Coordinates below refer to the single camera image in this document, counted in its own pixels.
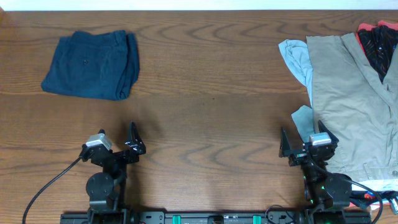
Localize light blue grey shirt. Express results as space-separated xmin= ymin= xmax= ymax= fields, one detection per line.
xmin=278 ymin=39 xmax=315 ymax=142

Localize folded navy blue shorts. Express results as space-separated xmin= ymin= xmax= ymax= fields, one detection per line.
xmin=41 ymin=30 xmax=140 ymax=101

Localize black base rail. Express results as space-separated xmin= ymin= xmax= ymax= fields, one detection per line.
xmin=60 ymin=210 xmax=372 ymax=224

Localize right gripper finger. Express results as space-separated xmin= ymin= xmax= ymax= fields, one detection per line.
xmin=279 ymin=128 xmax=292 ymax=157
xmin=318 ymin=120 xmax=339 ymax=143

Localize khaki beige shorts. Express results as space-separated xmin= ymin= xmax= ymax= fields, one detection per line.
xmin=307 ymin=33 xmax=397 ymax=182

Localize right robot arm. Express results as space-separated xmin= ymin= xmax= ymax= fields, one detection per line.
xmin=279 ymin=121 xmax=352 ymax=224

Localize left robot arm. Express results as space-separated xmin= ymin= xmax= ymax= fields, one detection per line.
xmin=79 ymin=122 xmax=146 ymax=224

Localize black and red jersey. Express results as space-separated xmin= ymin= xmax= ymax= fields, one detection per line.
xmin=355 ymin=21 xmax=397 ymax=82

